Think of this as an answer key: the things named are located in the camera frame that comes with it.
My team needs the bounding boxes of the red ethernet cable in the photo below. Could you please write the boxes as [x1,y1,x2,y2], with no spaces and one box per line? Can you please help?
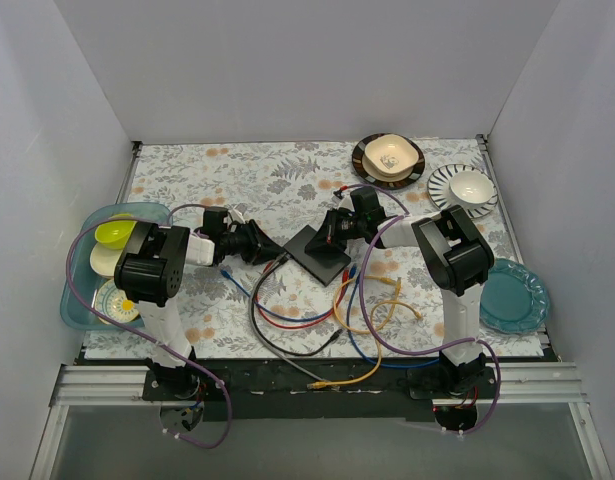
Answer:
[251,267,351,330]

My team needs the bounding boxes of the black network switch box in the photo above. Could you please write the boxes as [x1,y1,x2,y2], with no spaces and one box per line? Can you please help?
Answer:
[284,225,351,286]

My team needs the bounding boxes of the yellow ethernet cable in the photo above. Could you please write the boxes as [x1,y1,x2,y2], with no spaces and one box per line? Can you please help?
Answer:
[332,273,404,335]
[306,298,422,391]

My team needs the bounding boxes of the black ethernet cable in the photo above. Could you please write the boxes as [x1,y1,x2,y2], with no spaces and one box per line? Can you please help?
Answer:
[250,252,344,358]

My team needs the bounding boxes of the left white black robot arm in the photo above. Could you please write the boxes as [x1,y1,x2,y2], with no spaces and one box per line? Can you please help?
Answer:
[114,207,283,400]

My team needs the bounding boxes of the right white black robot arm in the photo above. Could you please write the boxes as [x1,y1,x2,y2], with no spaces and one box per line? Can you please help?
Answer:
[304,186,494,398]

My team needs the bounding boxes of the dark brown round plate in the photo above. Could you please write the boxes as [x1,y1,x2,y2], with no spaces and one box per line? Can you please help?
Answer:
[352,133,426,190]

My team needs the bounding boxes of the cream square bowl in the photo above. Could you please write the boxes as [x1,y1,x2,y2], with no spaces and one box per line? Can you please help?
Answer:
[362,134,422,181]

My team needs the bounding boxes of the blue striped white plate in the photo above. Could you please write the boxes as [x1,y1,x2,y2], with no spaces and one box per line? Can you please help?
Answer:
[427,164,498,219]

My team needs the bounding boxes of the white round bowl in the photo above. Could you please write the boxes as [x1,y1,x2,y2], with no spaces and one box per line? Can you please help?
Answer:
[449,171,495,209]

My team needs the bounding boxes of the lime green plastic bowl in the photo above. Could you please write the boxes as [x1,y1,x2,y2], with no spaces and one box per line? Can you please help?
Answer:
[94,220,136,250]

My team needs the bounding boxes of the cream plastic plate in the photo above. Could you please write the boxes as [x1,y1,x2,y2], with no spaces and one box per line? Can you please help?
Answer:
[89,243,122,278]

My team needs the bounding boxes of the patterned bowl with yellow centre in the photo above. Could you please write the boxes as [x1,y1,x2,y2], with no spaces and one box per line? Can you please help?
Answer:
[94,279,139,324]

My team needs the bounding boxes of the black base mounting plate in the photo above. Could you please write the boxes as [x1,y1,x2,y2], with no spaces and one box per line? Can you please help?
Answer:
[141,358,495,422]

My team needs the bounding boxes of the teal scalloped plate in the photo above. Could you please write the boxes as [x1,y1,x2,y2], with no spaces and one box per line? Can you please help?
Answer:
[480,258,551,335]

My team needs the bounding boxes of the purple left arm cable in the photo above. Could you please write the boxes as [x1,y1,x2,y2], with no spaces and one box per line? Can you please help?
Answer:
[66,202,233,450]

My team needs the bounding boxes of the aluminium frame rail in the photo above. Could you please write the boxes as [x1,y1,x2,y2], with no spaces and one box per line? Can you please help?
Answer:
[29,364,613,480]

